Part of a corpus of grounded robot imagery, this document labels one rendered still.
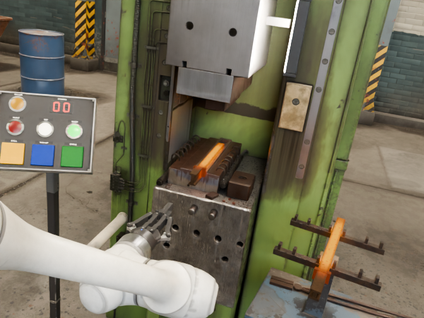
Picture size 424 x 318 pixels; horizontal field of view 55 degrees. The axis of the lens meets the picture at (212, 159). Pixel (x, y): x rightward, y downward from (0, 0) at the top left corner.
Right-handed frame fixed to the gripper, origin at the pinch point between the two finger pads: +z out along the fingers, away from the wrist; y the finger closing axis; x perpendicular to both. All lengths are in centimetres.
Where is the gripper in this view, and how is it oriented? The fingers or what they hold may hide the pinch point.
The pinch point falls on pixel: (166, 211)
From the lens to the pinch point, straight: 123.1
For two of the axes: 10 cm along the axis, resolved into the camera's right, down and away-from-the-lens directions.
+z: 2.7, -3.2, 9.1
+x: 1.2, -9.2, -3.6
